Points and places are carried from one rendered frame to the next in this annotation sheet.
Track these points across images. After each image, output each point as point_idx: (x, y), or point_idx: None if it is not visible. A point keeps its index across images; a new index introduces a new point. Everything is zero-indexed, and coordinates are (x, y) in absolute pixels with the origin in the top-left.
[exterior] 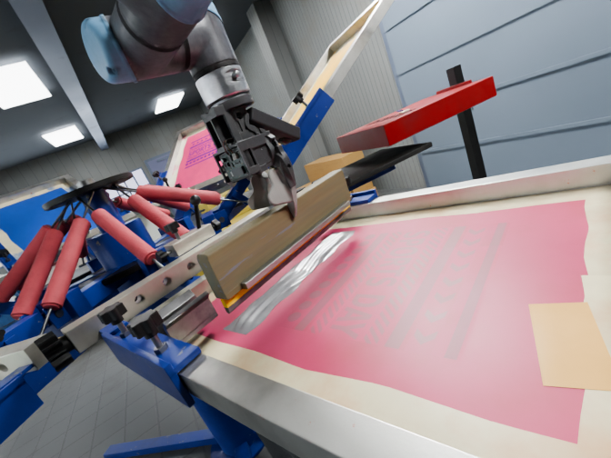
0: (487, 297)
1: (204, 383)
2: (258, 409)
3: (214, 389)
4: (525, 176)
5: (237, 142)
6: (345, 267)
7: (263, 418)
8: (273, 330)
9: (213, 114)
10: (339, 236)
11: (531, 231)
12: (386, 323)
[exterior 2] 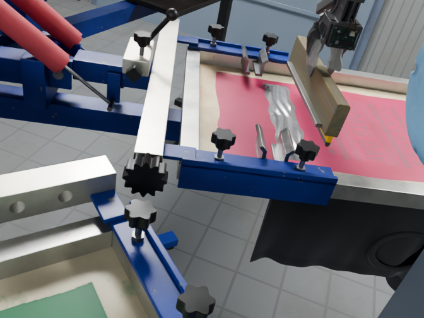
0: None
1: (363, 186)
2: (411, 192)
3: (374, 187)
4: (391, 81)
5: (353, 23)
6: None
7: (417, 194)
8: (329, 159)
9: (361, 0)
10: (280, 89)
11: None
12: (394, 156)
